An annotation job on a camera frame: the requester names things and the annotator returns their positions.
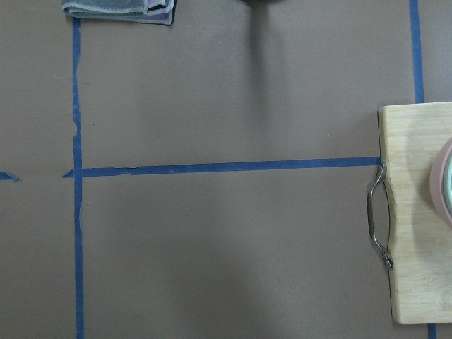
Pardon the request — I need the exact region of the wooden mug tree stand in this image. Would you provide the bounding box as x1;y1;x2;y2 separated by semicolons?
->
242;0;284;5

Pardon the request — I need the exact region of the grey folded cloth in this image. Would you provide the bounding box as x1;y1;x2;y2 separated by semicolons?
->
61;0;176;25

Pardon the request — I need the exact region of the bamboo cutting board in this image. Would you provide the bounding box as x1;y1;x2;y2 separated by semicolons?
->
367;102;451;324

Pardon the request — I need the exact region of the green bowl on pink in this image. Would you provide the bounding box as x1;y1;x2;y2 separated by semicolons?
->
429;138;451;227

